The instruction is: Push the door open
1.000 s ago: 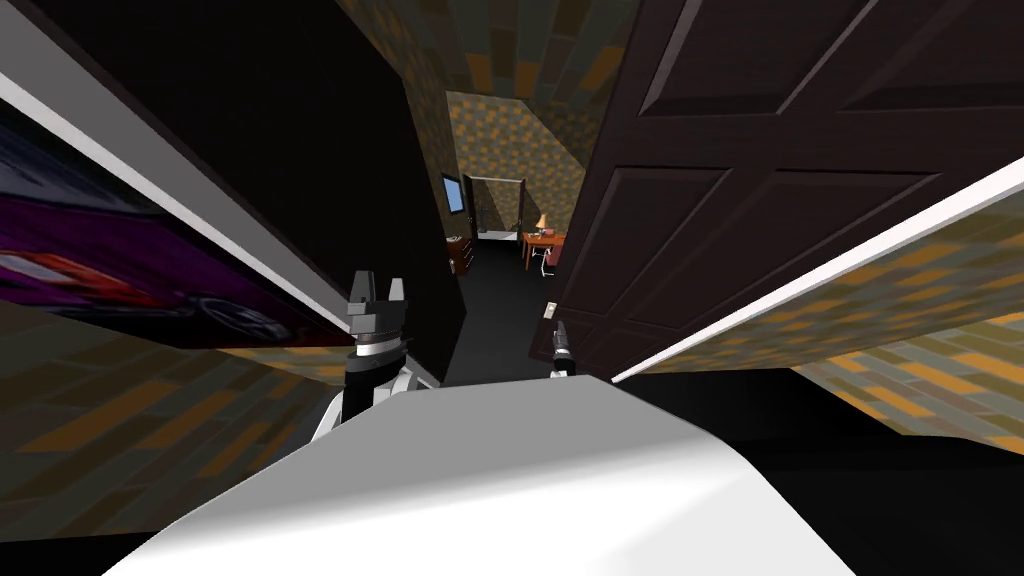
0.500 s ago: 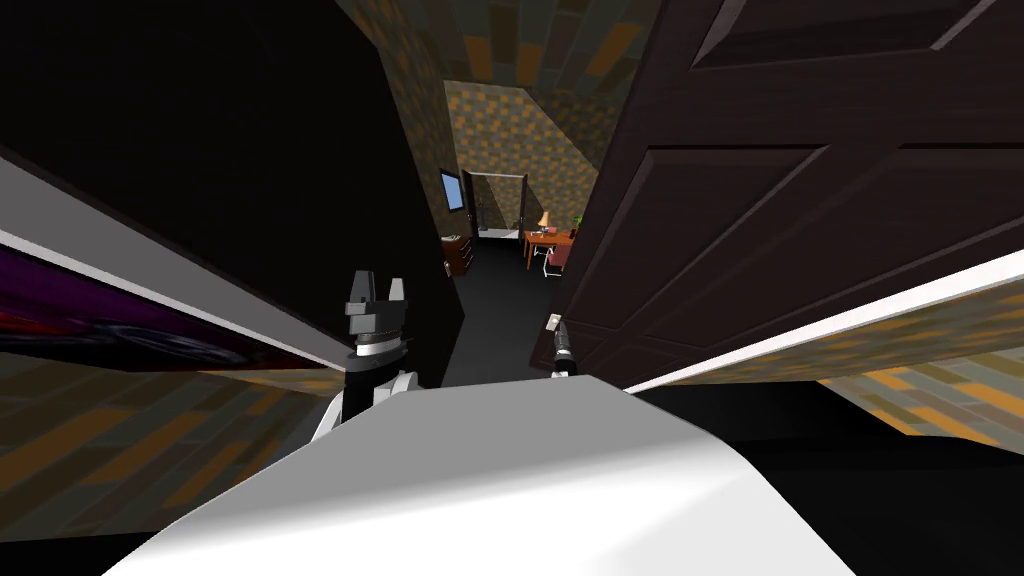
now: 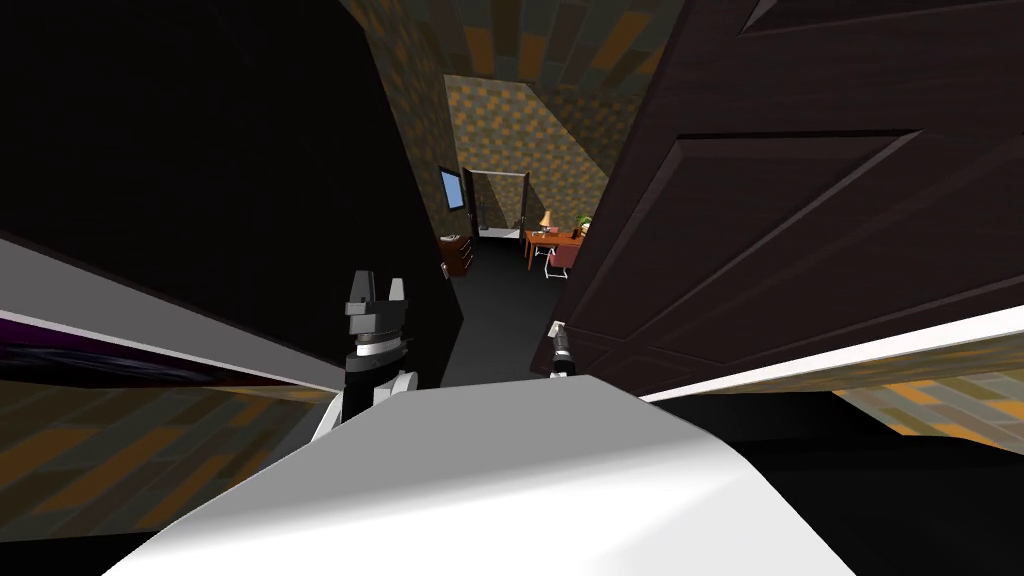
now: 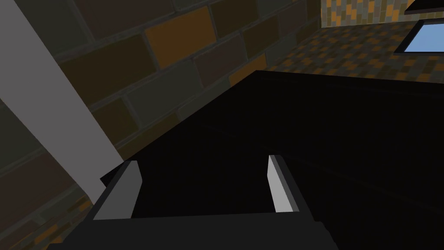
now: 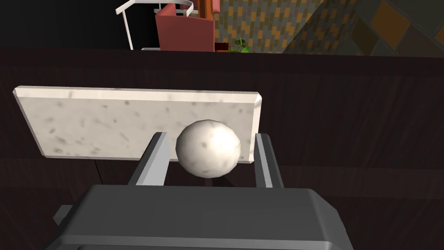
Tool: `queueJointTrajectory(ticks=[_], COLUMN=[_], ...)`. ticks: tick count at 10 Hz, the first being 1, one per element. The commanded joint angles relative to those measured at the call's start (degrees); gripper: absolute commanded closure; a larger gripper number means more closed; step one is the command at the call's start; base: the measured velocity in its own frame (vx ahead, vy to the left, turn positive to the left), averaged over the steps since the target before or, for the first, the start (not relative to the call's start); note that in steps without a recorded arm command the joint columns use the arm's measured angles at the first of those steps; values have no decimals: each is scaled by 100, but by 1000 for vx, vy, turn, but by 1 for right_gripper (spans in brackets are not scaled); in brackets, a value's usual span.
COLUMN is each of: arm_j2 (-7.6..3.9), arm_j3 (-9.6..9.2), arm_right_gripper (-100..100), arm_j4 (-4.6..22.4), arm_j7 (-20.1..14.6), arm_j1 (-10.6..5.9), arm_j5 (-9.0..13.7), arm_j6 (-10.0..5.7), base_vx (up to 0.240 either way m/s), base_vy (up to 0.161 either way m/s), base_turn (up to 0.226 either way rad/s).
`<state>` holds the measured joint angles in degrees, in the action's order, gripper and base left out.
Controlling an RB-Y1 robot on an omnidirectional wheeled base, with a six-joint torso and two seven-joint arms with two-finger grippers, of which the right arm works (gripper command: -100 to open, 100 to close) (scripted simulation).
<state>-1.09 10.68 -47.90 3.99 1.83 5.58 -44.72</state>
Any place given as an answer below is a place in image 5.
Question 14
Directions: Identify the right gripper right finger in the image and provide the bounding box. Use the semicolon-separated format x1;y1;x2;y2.
253;132;285;189

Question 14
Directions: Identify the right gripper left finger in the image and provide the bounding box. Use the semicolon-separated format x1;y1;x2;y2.
127;132;171;186

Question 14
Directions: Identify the white marble ball knob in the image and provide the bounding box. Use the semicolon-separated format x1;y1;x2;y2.
175;119;242;179

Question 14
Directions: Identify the white marble drawer front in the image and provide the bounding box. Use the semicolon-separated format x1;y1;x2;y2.
12;86;263;164

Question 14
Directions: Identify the green potted plant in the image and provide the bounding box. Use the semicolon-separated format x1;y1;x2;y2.
229;38;251;54

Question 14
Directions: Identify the red armchair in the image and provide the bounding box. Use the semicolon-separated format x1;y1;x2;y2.
154;0;221;53

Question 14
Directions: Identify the white metal frame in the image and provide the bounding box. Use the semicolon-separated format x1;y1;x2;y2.
115;0;195;51

